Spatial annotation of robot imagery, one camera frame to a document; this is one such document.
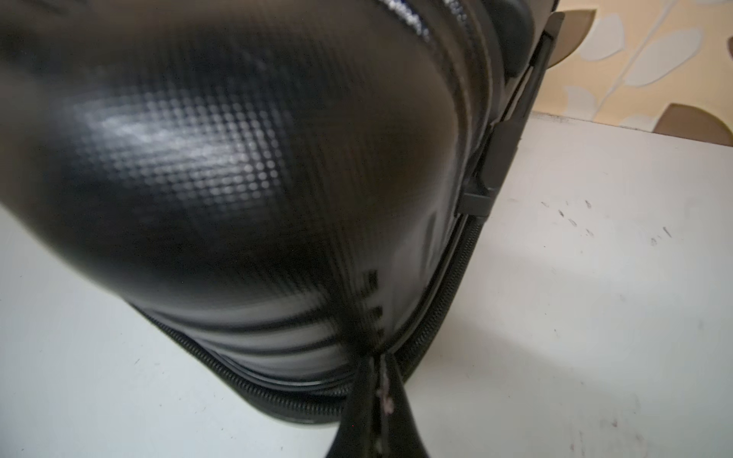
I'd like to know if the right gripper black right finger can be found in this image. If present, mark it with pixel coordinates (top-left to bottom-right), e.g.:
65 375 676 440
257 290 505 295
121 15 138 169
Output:
378 353 429 458

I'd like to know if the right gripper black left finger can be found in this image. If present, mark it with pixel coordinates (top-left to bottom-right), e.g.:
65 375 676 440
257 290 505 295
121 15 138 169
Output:
326 357 378 458

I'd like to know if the black hard-shell suitcase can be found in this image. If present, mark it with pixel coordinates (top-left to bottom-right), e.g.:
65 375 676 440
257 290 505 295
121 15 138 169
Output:
1 1 560 424

